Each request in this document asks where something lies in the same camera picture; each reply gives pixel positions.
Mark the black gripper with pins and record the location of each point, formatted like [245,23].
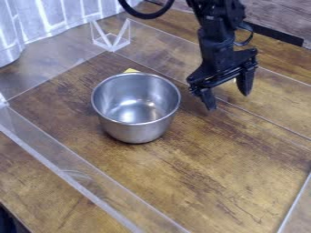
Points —
[221,64]

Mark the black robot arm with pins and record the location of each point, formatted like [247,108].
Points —
[223,30]

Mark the silver metal pot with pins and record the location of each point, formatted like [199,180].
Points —
[136,104]

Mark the yellow object behind pot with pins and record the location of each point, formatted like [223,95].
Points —
[129,70]

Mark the clear acrylic barrier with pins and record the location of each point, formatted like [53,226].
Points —
[228,171]

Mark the white curtain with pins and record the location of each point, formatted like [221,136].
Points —
[29,20]

